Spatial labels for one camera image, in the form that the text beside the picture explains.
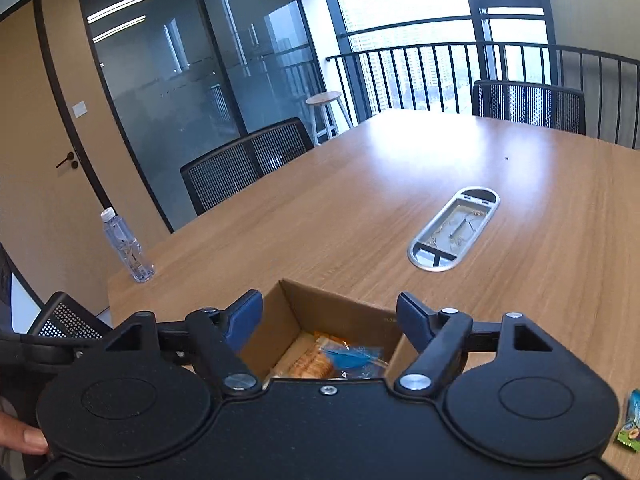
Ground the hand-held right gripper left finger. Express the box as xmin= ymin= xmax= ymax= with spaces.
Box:
xmin=100 ymin=289 xmax=265 ymax=396

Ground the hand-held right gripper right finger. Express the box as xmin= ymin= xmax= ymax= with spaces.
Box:
xmin=394 ymin=291 xmax=558 ymax=396

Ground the blue snack packet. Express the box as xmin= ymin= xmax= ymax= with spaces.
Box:
xmin=324 ymin=344 xmax=390 ymax=379

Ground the cardboard box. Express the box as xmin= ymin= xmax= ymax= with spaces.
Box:
xmin=239 ymin=278 xmax=422 ymax=392

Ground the orange snack packet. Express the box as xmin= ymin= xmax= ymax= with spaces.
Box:
xmin=271 ymin=330 xmax=352 ymax=382

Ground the person's left hand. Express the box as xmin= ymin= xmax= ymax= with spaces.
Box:
xmin=0 ymin=409 xmax=50 ymax=457

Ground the black mesh office chair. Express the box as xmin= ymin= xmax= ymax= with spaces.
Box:
xmin=179 ymin=117 xmax=316 ymax=217
xmin=471 ymin=79 xmax=587 ymax=136
xmin=26 ymin=291 xmax=114 ymax=342

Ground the clear plastic water bottle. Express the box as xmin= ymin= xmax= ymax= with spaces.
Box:
xmin=99 ymin=207 xmax=156 ymax=284

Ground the wooden door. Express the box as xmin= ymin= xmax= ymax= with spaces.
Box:
xmin=34 ymin=0 xmax=174 ymax=311

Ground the round wooden stool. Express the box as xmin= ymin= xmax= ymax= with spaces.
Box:
xmin=304 ymin=90 xmax=354 ymax=146

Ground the teal and green snack packet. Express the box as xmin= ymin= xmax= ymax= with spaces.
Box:
xmin=616 ymin=388 xmax=640 ymax=454

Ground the black metal railing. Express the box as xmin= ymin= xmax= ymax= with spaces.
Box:
xmin=325 ymin=41 xmax=640 ymax=151

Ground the silver oval cable port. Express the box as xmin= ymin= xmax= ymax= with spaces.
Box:
xmin=407 ymin=186 xmax=501 ymax=273

